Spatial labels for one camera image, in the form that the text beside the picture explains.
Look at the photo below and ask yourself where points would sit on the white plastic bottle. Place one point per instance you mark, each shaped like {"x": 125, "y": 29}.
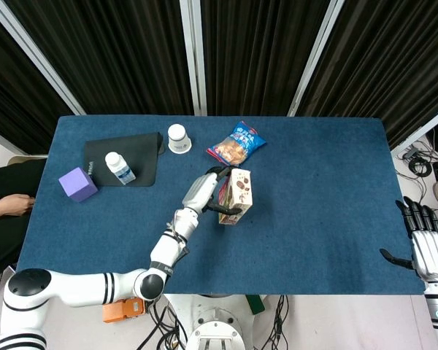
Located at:
{"x": 119, "y": 169}

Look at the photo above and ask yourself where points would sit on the blue table cloth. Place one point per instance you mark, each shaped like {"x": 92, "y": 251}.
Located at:
{"x": 314, "y": 226}

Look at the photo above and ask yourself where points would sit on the orange foot pedal box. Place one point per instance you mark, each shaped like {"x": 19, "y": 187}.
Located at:
{"x": 126, "y": 311}

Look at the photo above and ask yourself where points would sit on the white paper cup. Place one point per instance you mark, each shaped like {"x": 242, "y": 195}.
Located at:
{"x": 179, "y": 140}

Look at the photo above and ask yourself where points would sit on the person black clothing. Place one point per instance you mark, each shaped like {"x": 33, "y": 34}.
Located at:
{"x": 7, "y": 237}

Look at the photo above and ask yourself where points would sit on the green block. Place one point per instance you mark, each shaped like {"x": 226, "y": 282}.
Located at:
{"x": 255, "y": 304}

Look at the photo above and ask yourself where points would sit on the white frame post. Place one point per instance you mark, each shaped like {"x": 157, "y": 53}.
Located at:
{"x": 194, "y": 54}
{"x": 314, "y": 62}
{"x": 423, "y": 129}
{"x": 40, "y": 62}

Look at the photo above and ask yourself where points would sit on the beige chair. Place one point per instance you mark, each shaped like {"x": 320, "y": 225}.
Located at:
{"x": 23, "y": 159}

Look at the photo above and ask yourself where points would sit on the purple foam cube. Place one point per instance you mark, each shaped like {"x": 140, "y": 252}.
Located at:
{"x": 76, "y": 186}

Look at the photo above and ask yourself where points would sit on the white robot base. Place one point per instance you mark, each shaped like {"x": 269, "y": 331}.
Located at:
{"x": 215, "y": 328}

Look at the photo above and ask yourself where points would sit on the black mouse pad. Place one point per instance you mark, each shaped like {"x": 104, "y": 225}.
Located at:
{"x": 142, "y": 156}

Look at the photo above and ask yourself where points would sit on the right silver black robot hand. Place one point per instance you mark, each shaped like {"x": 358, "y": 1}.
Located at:
{"x": 434, "y": 255}

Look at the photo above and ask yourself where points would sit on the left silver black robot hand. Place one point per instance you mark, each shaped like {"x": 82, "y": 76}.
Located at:
{"x": 200, "y": 191}

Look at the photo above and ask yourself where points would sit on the blue snack bag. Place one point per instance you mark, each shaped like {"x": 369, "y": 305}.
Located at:
{"x": 237, "y": 146}

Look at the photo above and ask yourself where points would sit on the black curtain panel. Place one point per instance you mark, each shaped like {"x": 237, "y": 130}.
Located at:
{"x": 113, "y": 54}
{"x": 387, "y": 65}
{"x": 255, "y": 54}
{"x": 14, "y": 91}

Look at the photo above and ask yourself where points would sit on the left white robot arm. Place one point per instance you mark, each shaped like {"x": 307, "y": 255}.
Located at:
{"x": 80, "y": 288}

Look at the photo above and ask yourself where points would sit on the person bare hand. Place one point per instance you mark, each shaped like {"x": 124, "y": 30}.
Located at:
{"x": 12, "y": 205}

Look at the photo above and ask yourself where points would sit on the yellow red cookie box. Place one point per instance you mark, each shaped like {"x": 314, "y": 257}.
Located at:
{"x": 241, "y": 189}

